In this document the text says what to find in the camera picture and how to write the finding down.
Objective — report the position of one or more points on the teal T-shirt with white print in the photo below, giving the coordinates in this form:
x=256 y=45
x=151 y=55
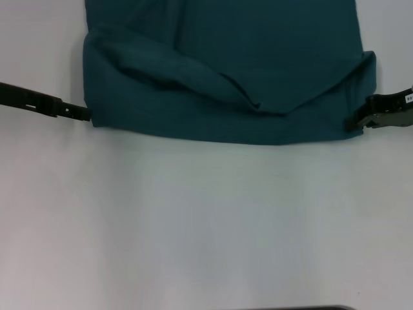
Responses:
x=226 y=64

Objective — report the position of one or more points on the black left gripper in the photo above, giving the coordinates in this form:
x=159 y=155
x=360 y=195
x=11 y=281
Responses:
x=29 y=100

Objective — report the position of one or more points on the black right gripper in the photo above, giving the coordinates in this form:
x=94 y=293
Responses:
x=392 y=101

